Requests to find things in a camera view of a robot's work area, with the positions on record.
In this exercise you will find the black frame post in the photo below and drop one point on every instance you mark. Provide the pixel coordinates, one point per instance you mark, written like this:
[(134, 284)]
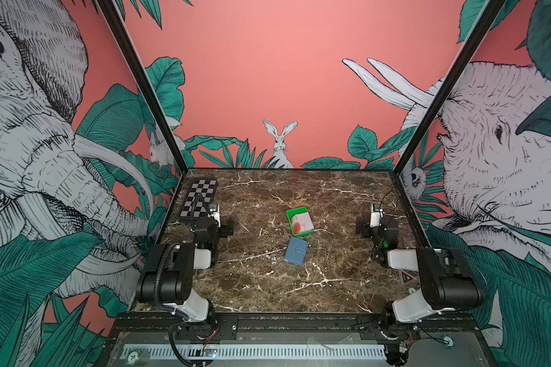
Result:
[(116, 24), (486, 18)]

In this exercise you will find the stack of cards in tray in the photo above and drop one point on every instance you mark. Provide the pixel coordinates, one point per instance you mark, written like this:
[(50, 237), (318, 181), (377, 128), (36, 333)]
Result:
[(302, 223)]

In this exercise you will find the green card tray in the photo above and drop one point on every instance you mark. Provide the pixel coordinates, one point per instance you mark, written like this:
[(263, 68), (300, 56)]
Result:
[(291, 212)]

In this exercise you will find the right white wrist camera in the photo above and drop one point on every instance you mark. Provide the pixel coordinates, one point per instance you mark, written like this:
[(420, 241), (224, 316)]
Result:
[(376, 214)]

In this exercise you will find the left black frame post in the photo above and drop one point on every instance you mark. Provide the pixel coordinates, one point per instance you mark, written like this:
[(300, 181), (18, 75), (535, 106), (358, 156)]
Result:
[(116, 24)]

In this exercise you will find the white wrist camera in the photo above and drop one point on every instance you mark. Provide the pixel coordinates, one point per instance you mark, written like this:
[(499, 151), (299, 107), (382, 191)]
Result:
[(214, 209), (376, 214)]

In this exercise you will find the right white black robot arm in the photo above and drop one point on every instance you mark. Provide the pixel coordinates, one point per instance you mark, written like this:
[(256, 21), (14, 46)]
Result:
[(446, 280)]

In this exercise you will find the black front mounting rail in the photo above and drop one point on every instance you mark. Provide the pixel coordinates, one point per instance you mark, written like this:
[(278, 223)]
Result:
[(231, 325)]

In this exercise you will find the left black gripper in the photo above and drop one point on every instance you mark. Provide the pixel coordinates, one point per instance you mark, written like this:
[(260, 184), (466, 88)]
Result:
[(225, 229)]

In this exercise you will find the black white checkerboard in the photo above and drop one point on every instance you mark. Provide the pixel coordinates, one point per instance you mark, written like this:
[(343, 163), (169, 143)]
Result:
[(198, 200)]

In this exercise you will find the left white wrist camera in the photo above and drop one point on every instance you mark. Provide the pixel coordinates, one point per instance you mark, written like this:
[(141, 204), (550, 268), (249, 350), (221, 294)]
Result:
[(214, 209)]

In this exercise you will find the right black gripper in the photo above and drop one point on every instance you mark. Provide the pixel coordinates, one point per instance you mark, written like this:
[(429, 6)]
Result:
[(366, 233)]

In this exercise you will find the right black frame post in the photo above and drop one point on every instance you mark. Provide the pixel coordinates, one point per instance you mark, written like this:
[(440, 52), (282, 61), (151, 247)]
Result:
[(486, 18)]

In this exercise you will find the blue card holder wallet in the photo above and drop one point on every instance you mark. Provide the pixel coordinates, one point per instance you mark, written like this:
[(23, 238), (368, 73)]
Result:
[(296, 251)]

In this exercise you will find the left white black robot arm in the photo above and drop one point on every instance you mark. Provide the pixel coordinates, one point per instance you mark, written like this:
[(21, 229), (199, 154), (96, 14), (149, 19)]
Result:
[(166, 282)]

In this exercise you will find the white slotted cable duct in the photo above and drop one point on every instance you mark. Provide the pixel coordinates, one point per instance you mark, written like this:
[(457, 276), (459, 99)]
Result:
[(133, 353)]

